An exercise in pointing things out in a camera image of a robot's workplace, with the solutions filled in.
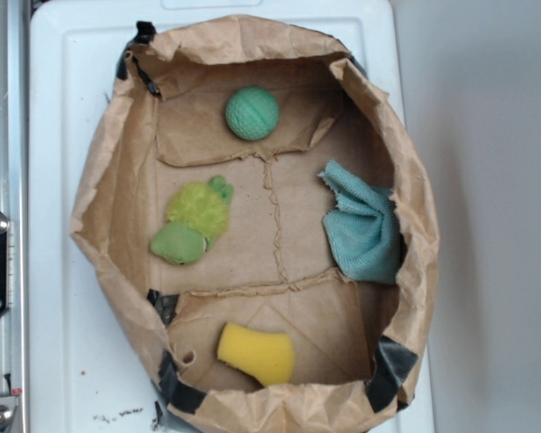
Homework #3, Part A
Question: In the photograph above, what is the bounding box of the green dimpled ball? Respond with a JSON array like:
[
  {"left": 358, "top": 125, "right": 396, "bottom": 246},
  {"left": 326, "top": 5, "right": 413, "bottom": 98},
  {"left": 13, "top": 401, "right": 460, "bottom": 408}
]
[{"left": 225, "top": 86, "right": 280, "bottom": 141}]

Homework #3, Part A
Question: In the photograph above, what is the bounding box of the brown paper bag tray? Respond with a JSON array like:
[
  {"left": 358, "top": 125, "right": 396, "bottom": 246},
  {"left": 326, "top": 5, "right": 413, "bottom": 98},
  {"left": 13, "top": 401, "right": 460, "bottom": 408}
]
[{"left": 70, "top": 15, "right": 439, "bottom": 432}]

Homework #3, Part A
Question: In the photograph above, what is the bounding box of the green plush frog toy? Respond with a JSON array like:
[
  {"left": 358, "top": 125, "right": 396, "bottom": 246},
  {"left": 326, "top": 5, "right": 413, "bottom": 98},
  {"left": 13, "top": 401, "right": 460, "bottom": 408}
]
[{"left": 150, "top": 175, "right": 234, "bottom": 265}]

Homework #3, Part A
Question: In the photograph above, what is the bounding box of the light blue microfiber cloth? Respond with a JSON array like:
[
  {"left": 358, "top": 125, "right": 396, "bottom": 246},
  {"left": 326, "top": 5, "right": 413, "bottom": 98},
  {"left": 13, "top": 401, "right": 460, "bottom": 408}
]
[{"left": 318, "top": 160, "right": 401, "bottom": 285}]

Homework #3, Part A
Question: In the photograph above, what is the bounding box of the yellow sponge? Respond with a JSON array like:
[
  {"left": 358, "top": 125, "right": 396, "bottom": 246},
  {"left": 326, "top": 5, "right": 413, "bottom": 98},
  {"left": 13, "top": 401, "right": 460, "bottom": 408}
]
[{"left": 216, "top": 322, "right": 296, "bottom": 387}]

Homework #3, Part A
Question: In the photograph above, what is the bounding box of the white plastic bin lid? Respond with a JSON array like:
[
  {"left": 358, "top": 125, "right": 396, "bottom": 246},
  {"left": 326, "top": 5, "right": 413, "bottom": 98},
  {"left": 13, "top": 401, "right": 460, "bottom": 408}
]
[{"left": 26, "top": 0, "right": 436, "bottom": 433}]

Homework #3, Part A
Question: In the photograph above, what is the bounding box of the aluminium frame rail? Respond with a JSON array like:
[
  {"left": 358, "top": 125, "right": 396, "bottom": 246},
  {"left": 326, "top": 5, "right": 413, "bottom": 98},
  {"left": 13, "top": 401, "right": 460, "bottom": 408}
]
[{"left": 0, "top": 1, "right": 32, "bottom": 432}]

